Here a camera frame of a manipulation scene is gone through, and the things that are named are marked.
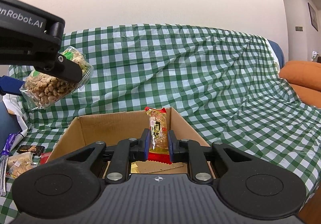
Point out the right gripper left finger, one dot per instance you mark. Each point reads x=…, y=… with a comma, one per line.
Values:
x=122, y=155

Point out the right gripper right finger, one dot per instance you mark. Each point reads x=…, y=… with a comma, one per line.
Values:
x=192, y=153

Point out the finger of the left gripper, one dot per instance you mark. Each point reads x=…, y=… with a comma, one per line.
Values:
x=62, y=68
x=9, y=85

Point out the red yellow peanut snack pack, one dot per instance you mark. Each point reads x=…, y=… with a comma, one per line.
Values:
x=159, y=147

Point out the bag of peanuts green label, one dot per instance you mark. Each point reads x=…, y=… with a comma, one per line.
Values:
x=42, y=90

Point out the purple chocolate bar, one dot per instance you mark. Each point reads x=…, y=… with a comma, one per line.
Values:
x=8, y=144

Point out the black chocolate bar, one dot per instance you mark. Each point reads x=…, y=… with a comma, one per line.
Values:
x=36, y=150

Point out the silver foil snack bar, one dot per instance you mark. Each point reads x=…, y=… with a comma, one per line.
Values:
x=3, y=169

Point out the puffed rice bar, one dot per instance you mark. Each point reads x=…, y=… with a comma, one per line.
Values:
x=24, y=157

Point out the red snack packet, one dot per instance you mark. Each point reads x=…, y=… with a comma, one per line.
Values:
x=44, y=157

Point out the yellow wafer bar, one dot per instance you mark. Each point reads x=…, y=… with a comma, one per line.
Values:
x=136, y=167

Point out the clear bag of cookies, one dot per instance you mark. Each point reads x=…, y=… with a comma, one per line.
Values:
x=19, y=167

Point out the cardboard box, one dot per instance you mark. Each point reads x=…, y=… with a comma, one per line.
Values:
x=111, y=128

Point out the green checkered cloth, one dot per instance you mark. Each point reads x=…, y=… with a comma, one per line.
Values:
x=264, y=141

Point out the orange cushion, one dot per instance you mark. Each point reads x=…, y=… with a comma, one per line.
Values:
x=304, y=77

